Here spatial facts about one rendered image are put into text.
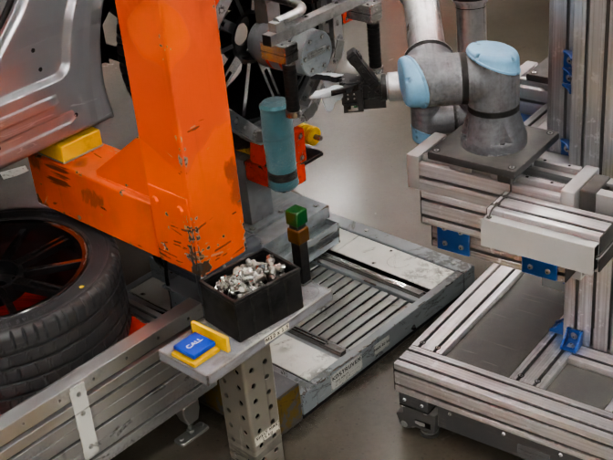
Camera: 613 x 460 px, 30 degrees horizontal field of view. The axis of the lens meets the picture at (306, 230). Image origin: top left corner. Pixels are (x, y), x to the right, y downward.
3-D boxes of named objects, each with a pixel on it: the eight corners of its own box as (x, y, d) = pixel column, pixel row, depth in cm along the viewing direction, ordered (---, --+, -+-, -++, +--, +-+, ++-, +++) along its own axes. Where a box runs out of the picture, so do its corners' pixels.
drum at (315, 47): (281, 54, 331) (276, 7, 324) (337, 69, 318) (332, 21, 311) (246, 70, 323) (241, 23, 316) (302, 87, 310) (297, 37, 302)
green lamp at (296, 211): (296, 217, 281) (295, 203, 279) (308, 222, 278) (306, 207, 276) (285, 224, 278) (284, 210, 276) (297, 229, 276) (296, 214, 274)
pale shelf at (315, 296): (284, 277, 294) (283, 267, 293) (334, 299, 284) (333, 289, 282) (159, 360, 268) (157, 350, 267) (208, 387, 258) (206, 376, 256)
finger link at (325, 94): (316, 118, 291) (347, 108, 295) (315, 96, 288) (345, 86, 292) (310, 114, 293) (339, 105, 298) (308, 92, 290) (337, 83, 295)
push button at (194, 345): (196, 339, 268) (194, 330, 267) (216, 349, 264) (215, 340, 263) (173, 353, 264) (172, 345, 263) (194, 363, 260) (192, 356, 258)
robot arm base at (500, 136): (538, 134, 264) (539, 95, 259) (507, 162, 254) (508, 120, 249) (480, 122, 272) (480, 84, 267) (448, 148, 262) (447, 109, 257)
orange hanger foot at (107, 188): (83, 180, 330) (60, 68, 313) (207, 232, 298) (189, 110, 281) (36, 203, 320) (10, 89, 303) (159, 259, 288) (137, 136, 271)
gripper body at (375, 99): (341, 113, 297) (388, 110, 296) (338, 82, 293) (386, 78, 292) (341, 102, 303) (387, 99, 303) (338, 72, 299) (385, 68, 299)
